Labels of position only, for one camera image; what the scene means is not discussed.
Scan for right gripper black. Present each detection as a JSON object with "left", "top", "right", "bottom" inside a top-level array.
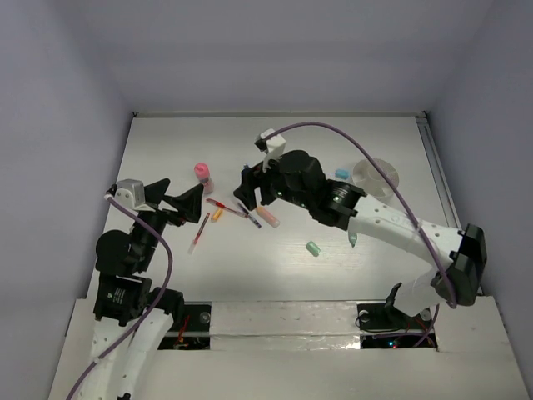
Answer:
[{"left": 233, "top": 148, "right": 312, "bottom": 210}]

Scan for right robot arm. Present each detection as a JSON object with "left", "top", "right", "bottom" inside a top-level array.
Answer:
[{"left": 233, "top": 150, "right": 487, "bottom": 327}]

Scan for red gel pen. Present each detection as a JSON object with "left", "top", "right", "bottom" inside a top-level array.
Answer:
[{"left": 206, "top": 197, "right": 247, "bottom": 218}]

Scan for blue marker cap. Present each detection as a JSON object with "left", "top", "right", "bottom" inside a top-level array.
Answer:
[{"left": 335, "top": 168, "right": 351, "bottom": 180}]

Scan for dark red refill pen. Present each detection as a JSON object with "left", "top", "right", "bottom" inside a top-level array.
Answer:
[{"left": 188, "top": 212, "right": 211, "bottom": 254}]

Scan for orange marker cap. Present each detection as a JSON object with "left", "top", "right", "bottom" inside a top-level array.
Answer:
[{"left": 212, "top": 209, "right": 222, "bottom": 222}]

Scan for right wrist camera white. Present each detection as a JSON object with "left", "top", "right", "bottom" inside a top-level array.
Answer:
[{"left": 255, "top": 128, "right": 286, "bottom": 173}]

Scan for green highlighter marker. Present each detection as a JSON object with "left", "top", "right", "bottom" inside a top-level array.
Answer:
[{"left": 348, "top": 233, "right": 358, "bottom": 248}]

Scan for green marker cap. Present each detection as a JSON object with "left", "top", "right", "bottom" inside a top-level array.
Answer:
[{"left": 306, "top": 241, "right": 321, "bottom": 257}]

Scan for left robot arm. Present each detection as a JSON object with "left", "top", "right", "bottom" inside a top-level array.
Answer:
[{"left": 68, "top": 178, "right": 203, "bottom": 399}]

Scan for white round container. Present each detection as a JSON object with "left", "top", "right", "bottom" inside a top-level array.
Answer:
[{"left": 351, "top": 158, "right": 400, "bottom": 204}]

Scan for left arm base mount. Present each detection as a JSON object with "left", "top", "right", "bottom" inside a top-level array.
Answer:
[{"left": 158, "top": 303, "right": 212, "bottom": 351}]

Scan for blue gel pen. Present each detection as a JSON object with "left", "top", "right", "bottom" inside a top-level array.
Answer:
[{"left": 237, "top": 202, "right": 262, "bottom": 228}]

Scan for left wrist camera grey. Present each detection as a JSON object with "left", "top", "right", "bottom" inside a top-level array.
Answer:
[{"left": 113, "top": 179, "right": 146, "bottom": 210}]

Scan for orange highlighter marker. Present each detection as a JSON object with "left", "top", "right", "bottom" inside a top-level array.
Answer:
[{"left": 256, "top": 206, "right": 280, "bottom": 228}]

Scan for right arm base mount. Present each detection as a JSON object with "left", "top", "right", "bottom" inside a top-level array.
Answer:
[{"left": 355, "top": 302, "right": 438, "bottom": 349}]

